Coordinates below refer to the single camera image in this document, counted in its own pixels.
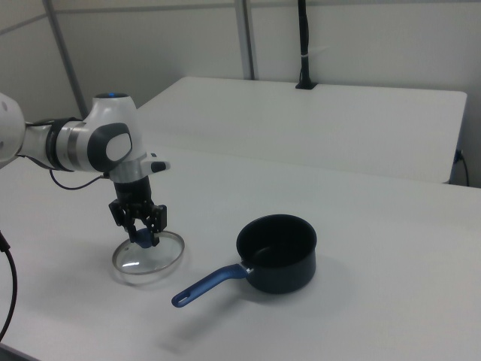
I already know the dark blue saucepan blue handle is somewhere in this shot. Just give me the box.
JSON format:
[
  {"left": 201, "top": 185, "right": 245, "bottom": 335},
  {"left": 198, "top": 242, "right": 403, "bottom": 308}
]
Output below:
[{"left": 171, "top": 214, "right": 318, "bottom": 309}]

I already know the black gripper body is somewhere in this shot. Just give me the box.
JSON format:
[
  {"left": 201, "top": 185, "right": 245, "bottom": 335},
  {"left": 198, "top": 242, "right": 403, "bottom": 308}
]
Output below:
[{"left": 113, "top": 178, "right": 156, "bottom": 212}]

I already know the grey metal partition post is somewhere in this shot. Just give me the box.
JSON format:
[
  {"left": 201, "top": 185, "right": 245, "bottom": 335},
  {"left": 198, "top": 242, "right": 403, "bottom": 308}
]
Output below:
[
  {"left": 235, "top": 0, "right": 261, "bottom": 80},
  {"left": 47, "top": 0, "right": 90, "bottom": 118}
]

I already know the black cable blue plug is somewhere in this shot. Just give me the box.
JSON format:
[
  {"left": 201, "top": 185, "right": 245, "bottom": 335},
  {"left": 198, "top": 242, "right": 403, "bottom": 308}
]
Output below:
[{"left": 453, "top": 149, "right": 471, "bottom": 187}]

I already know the white folding side table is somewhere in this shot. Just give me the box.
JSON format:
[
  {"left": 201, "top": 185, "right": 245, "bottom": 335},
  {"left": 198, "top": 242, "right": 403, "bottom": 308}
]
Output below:
[{"left": 136, "top": 76, "right": 468, "bottom": 186}]

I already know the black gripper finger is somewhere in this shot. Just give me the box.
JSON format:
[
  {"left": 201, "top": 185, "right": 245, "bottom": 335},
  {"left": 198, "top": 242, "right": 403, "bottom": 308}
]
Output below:
[
  {"left": 108, "top": 200, "right": 139, "bottom": 243},
  {"left": 144, "top": 203, "right": 168, "bottom": 247}
]

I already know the black camera pole white tie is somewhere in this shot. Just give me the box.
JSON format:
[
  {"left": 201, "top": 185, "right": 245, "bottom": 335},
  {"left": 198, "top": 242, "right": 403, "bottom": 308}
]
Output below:
[{"left": 295, "top": 0, "right": 318, "bottom": 91}]

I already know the glass lid blue knob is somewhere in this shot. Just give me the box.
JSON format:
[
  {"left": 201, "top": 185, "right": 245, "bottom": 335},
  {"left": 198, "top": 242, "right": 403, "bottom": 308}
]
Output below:
[{"left": 111, "top": 229, "right": 186, "bottom": 278}]

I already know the thick black cable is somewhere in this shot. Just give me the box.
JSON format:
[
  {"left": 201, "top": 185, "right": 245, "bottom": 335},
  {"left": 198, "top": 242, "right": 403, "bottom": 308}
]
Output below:
[{"left": 0, "top": 229, "right": 19, "bottom": 340}]

